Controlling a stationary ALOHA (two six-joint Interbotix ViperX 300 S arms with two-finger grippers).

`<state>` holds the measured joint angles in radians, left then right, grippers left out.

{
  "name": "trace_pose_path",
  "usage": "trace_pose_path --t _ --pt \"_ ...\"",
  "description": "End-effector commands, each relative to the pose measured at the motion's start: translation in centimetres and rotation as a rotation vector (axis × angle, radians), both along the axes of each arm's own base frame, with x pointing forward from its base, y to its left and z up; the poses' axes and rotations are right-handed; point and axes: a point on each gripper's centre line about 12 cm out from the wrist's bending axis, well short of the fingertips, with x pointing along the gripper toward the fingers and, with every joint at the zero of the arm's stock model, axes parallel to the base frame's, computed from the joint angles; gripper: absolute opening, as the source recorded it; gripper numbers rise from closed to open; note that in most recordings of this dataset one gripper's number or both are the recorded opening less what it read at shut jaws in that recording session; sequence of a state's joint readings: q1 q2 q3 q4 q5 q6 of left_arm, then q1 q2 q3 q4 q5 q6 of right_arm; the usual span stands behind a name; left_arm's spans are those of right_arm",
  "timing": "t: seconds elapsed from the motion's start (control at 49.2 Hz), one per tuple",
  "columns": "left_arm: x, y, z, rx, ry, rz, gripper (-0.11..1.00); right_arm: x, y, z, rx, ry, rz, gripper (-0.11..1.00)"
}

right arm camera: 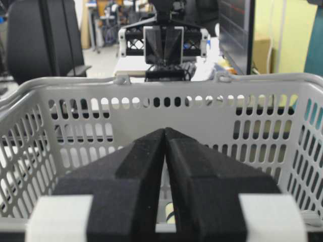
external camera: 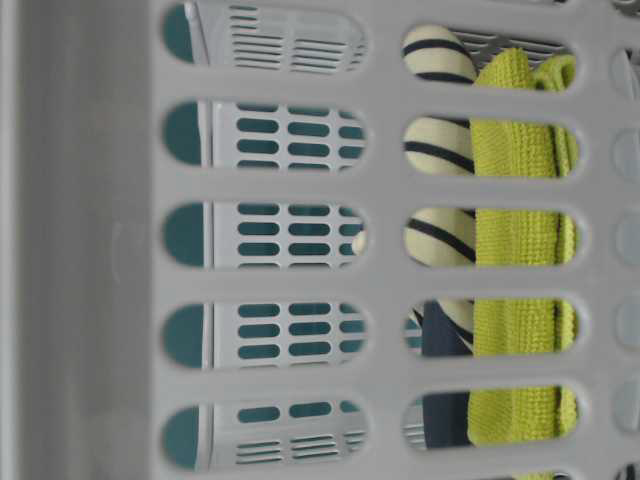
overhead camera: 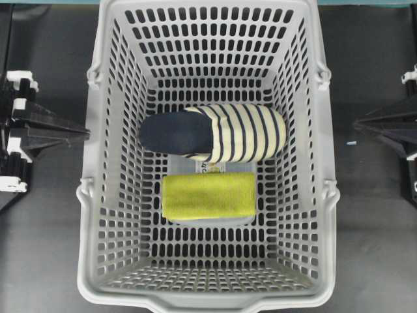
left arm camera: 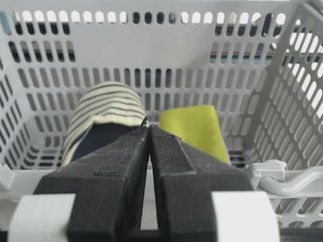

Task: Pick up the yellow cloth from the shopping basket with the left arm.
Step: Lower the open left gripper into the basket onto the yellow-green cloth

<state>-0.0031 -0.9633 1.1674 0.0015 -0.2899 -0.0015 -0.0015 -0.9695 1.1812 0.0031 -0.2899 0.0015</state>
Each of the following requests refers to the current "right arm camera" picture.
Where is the right gripper black opposite finger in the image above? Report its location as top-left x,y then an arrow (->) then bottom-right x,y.
143,26 -> 165,64
164,26 -> 183,64

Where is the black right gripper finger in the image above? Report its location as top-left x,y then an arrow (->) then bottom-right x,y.
25,129 -> 165,241
165,128 -> 308,241

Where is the yellow cloth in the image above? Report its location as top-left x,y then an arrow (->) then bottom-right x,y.
165,203 -> 176,224

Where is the grey plastic shopping basket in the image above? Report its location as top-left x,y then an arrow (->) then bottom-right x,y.
1,73 -> 322,240

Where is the dark monitor screen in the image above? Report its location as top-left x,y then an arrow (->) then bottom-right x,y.
219,0 -> 255,75

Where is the cardboard box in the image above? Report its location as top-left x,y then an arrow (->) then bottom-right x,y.
252,34 -> 271,74

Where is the black office chair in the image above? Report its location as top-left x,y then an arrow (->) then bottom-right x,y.
7,1 -> 90,85

